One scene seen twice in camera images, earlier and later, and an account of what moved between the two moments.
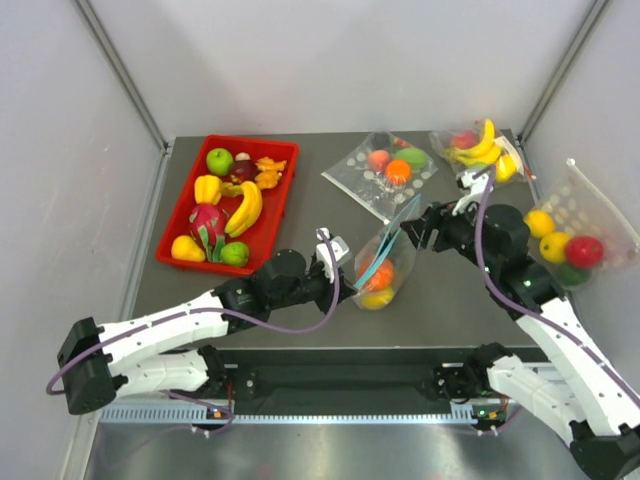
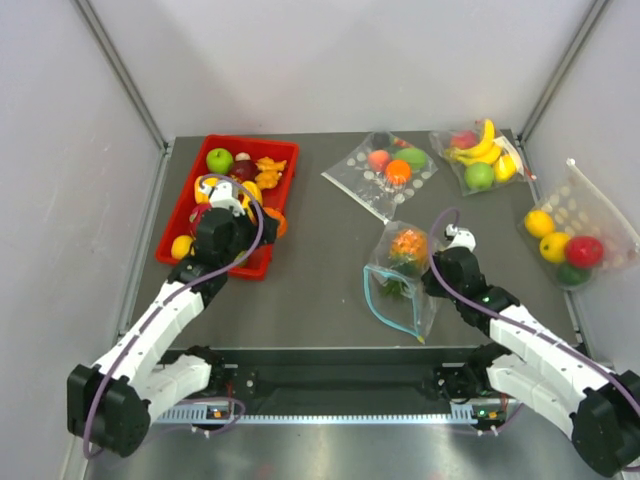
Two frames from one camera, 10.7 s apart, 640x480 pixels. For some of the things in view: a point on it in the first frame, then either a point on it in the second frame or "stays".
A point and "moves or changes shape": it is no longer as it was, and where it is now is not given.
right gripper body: [455, 231] to [432, 285]
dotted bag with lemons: [577, 233] stays
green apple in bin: [219, 161] stays
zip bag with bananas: [476, 146] stays
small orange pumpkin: [382, 279] to [282, 222]
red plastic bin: [261, 236] stays
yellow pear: [185, 248] stays
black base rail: [337, 375] stays
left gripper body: [315, 286] to [244, 230]
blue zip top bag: [384, 267] moves or changes shape
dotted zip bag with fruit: [386, 173] stays
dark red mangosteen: [243, 168] stays
